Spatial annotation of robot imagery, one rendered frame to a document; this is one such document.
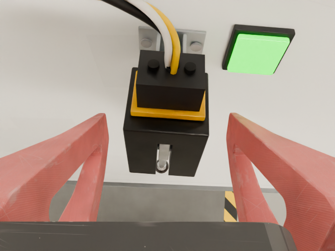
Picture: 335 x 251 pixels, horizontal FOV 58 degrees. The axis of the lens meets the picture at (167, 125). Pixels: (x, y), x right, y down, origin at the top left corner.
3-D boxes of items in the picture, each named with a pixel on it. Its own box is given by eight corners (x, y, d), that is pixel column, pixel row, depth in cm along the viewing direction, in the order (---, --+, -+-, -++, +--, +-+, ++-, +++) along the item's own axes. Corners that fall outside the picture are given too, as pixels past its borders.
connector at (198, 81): (142, 104, 18) (138, 134, 17) (140, 45, 14) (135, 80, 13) (192, 108, 18) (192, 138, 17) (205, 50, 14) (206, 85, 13)
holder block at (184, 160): (135, 119, 21) (128, 173, 19) (131, 65, 16) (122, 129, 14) (195, 124, 21) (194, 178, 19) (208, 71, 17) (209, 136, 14)
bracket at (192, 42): (139, 51, 22) (131, 106, 20) (138, 25, 20) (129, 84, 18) (201, 56, 22) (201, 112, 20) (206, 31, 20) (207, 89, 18)
